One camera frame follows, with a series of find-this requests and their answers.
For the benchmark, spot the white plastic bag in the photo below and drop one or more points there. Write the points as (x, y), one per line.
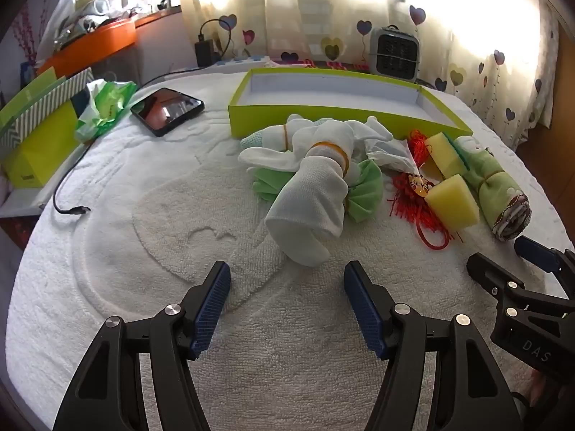
(56, 22)

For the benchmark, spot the white blue power strip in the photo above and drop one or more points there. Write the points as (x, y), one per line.
(238, 62)

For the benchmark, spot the black power adapter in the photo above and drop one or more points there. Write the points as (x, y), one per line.
(205, 54)

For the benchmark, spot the brown wooden wardrobe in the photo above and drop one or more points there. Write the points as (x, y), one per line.
(564, 76)

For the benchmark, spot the green microfibre cloth bundle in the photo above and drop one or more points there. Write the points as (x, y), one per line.
(366, 193)

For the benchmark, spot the green wet wipes packet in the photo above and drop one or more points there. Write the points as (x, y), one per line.
(103, 107)

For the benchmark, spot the shelf clutter pile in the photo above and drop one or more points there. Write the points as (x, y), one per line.
(103, 13)

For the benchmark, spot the heart print curtain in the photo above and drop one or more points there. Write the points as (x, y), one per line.
(341, 4)

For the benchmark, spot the grey fan heater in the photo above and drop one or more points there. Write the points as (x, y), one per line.
(393, 56)

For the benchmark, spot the white tissue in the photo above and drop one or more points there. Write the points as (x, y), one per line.
(388, 155)

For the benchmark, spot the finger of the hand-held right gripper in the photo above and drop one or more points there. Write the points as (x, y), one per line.
(483, 269)
(534, 251)

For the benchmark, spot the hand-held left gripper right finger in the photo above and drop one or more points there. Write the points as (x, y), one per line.
(364, 309)

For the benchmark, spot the orange shelf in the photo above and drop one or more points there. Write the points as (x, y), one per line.
(99, 38)

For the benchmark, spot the colourful plaid blanket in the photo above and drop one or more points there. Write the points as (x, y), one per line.
(314, 62)

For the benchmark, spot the red tassel knot ornament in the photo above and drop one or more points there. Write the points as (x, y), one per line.
(406, 197)

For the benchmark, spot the yellow sponge with green scourer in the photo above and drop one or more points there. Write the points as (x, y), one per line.
(442, 152)

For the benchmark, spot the green cardboard box tray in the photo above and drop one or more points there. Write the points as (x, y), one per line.
(260, 121)

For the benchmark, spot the plain yellow sponge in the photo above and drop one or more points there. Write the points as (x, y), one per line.
(451, 202)

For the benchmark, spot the white towel blanket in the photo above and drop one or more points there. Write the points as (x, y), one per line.
(134, 256)

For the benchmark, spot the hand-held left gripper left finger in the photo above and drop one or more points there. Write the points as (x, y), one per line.
(211, 309)

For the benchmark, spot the green towel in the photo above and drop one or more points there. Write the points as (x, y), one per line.
(494, 188)

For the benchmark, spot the black smartphone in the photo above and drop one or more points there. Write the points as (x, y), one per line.
(168, 110)

